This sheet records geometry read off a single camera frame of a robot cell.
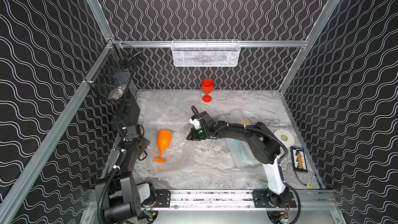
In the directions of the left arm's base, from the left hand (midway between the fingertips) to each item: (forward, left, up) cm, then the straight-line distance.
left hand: (141, 142), depth 87 cm
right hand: (+6, -25, -2) cm, 26 cm away
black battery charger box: (-2, -88, -4) cm, 88 cm away
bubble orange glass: (-2, -18, -7) cm, 20 cm away
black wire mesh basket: (+32, +25, +18) cm, 44 cm away
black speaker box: (+15, +11, +6) cm, 19 cm away
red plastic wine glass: (+40, -35, +9) cm, 54 cm away
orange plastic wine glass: (+3, -12, 0) cm, 12 cm away
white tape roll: (+13, -85, -4) cm, 86 cm away
